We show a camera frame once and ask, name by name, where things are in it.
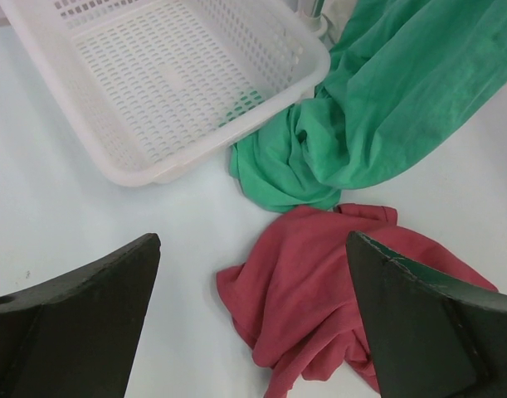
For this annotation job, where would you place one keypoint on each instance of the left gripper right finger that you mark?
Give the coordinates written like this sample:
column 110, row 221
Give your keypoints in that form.
column 430, row 334

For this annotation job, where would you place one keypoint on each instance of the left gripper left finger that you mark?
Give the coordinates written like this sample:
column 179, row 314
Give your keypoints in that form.
column 77, row 335

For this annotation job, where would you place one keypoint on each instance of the red tank top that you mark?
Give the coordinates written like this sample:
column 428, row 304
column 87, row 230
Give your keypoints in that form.
column 292, row 302

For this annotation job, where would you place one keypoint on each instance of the white plastic basket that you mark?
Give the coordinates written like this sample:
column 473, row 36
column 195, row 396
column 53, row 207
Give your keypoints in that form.
column 153, row 88

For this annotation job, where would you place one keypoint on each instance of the green hanging shirt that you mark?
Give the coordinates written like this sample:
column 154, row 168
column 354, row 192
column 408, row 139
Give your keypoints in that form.
column 404, row 76

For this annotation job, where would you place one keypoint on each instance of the metal clothes rack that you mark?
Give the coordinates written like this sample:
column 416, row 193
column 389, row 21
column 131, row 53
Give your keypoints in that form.
column 324, row 19

